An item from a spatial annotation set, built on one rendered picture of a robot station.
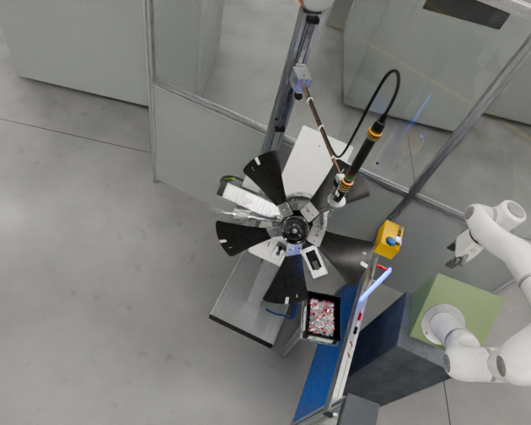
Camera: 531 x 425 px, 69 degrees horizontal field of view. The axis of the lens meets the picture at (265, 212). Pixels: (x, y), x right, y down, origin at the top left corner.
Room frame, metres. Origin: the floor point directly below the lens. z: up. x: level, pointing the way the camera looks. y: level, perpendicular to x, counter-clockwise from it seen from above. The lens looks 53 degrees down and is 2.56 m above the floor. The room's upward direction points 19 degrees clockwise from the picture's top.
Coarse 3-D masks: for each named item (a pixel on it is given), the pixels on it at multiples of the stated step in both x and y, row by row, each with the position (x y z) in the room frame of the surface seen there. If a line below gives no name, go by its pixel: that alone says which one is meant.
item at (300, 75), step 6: (294, 66) 1.60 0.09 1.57; (300, 66) 1.60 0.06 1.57; (294, 72) 1.55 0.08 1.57; (300, 72) 1.56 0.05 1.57; (306, 72) 1.57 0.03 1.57; (294, 78) 1.53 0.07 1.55; (300, 78) 1.51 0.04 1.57; (306, 78) 1.53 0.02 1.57; (312, 78) 1.54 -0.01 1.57; (294, 84) 1.52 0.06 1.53; (300, 84) 1.51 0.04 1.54; (306, 84) 1.53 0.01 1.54; (294, 90) 1.51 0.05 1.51; (300, 90) 1.52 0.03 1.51
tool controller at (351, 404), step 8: (344, 400) 0.38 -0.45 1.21; (352, 400) 0.39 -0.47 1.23; (360, 400) 0.39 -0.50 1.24; (344, 408) 0.35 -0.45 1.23; (352, 408) 0.36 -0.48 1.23; (360, 408) 0.37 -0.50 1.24; (368, 408) 0.37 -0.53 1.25; (376, 408) 0.38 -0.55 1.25; (336, 416) 0.36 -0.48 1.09; (344, 416) 0.33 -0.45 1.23; (352, 416) 0.34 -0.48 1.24; (360, 416) 0.34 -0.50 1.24; (368, 416) 0.35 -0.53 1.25; (376, 416) 0.36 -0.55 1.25; (336, 424) 0.32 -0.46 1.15; (344, 424) 0.31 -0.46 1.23; (352, 424) 0.31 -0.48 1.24; (360, 424) 0.32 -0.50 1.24; (368, 424) 0.33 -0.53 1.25; (376, 424) 0.34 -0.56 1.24
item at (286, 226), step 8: (288, 216) 1.08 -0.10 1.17; (296, 216) 1.03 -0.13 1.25; (288, 224) 0.99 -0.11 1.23; (296, 224) 0.99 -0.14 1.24; (304, 224) 1.00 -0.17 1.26; (312, 224) 1.07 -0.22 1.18; (288, 232) 0.97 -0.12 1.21; (304, 232) 0.98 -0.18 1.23; (288, 240) 0.94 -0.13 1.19; (296, 240) 0.95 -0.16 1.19; (304, 240) 0.96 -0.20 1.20
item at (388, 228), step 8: (384, 224) 1.31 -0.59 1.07; (392, 224) 1.32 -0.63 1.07; (384, 232) 1.26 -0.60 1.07; (392, 232) 1.27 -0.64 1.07; (376, 240) 1.25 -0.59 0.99; (384, 240) 1.20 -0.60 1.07; (400, 240) 1.24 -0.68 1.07; (376, 248) 1.19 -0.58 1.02; (384, 248) 1.18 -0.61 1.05; (392, 248) 1.18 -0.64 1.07; (392, 256) 1.17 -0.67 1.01
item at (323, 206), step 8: (336, 160) 1.28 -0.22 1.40; (328, 176) 1.22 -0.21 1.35; (360, 176) 1.20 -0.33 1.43; (328, 184) 1.18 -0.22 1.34; (352, 184) 1.17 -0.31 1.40; (360, 184) 1.17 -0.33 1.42; (320, 192) 1.15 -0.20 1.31; (328, 192) 1.14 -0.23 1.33; (352, 192) 1.13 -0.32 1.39; (360, 192) 1.13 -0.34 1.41; (368, 192) 1.14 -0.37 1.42; (312, 200) 1.12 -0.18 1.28; (320, 200) 1.11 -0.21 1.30; (352, 200) 1.10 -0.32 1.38; (320, 208) 1.07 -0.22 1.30; (328, 208) 1.07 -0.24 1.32
